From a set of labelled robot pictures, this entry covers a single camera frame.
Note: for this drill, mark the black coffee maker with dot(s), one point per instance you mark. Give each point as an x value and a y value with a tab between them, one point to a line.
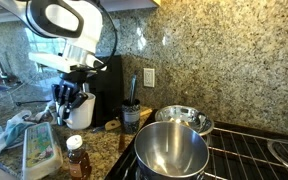
110	90

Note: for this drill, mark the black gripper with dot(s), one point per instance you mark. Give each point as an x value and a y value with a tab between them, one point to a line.
70	85

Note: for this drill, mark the white ceramic mug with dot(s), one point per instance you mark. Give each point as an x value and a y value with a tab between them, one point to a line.
84	115

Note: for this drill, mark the white wall outlet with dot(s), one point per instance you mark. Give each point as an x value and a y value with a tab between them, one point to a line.
149	77

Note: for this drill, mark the black patterned utensil cup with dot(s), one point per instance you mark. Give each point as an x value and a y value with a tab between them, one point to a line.
130	116

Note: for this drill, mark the overhead kitchen cabinet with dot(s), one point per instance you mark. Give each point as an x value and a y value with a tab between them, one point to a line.
134	4

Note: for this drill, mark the white teal dish towel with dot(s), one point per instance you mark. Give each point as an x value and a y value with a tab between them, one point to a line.
4	136

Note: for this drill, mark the small steel bowl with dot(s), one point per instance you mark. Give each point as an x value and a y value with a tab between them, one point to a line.
184	115

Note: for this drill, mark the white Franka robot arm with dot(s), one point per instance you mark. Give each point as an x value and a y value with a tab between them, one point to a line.
90	26

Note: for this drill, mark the large steel mixing bowl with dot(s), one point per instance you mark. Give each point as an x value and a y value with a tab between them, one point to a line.
170	150

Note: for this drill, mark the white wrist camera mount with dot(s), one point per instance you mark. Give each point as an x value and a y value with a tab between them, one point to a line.
57	61

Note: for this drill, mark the organic egg carton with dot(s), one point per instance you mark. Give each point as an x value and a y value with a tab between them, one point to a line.
40	150

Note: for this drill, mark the wooden spatula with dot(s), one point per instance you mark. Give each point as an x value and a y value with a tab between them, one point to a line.
112	125

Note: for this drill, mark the black kitchen tongs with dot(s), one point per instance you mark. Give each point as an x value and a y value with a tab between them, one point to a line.
133	88

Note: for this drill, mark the round glass lid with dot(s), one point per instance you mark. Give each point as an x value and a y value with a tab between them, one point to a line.
285	155

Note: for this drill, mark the amber honey bottle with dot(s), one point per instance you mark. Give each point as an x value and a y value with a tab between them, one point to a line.
79	163

